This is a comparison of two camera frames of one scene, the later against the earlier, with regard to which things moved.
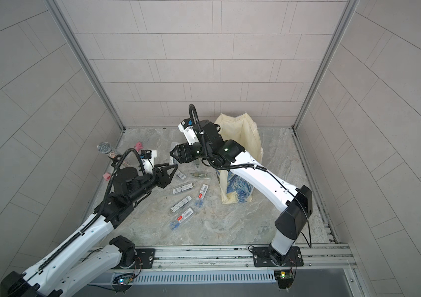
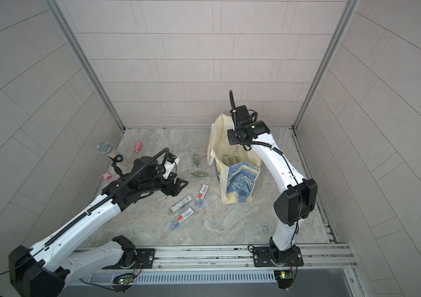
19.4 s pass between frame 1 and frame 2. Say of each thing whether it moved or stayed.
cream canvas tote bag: stayed
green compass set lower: stayed
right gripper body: moved
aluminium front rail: stayed
